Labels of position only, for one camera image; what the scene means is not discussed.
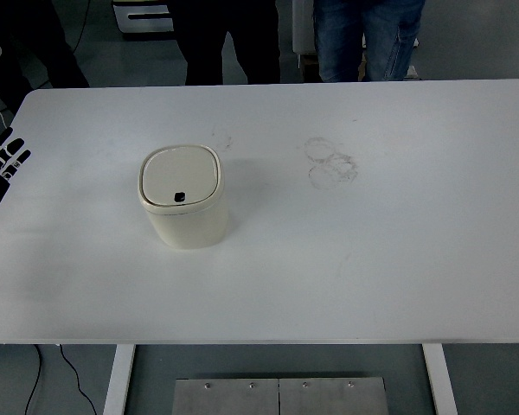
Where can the cream plastic trash bin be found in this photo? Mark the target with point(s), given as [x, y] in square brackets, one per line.
[186, 225]

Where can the person in dark trousers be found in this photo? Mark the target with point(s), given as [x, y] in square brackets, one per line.
[207, 30]
[34, 39]

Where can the white and black machine base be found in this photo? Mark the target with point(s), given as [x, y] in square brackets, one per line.
[142, 19]

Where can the white table leg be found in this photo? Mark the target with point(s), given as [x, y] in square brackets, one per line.
[119, 380]
[440, 380]

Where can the grey metal plate with screws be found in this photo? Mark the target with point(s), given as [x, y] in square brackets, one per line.
[333, 400]
[225, 400]

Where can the white panel furniture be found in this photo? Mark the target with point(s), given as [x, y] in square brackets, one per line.
[303, 34]

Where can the person in blue jeans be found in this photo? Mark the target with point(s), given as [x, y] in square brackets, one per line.
[372, 39]

